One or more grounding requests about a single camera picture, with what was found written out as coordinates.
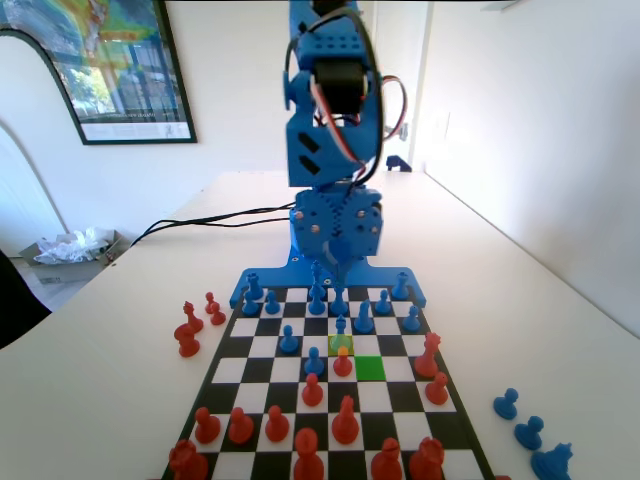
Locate red chess bishop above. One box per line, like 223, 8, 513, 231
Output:
369, 437, 404, 480

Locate black framed poster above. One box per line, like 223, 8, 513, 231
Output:
0, 0, 198, 146

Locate red pawn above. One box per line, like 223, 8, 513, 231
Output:
183, 299, 205, 335

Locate black cable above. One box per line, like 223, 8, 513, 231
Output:
149, 215, 291, 229
128, 200, 297, 249

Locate white arched board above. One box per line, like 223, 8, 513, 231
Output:
0, 28, 86, 251

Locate cardboard box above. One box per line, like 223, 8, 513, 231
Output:
19, 228, 124, 296

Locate blue chess pieces on board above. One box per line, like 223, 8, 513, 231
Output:
228, 249, 429, 309

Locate white door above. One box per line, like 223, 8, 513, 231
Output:
374, 0, 432, 174

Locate crumpled clear plastic wrap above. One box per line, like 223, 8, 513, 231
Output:
32, 227, 111, 266

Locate black white chessboard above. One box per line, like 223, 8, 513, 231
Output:
159, 285, 496, 480

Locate servo wire bundle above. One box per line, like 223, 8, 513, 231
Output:
284, 8, 411, 187

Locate blue queen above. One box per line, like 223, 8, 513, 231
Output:
329, 282, 350, 317

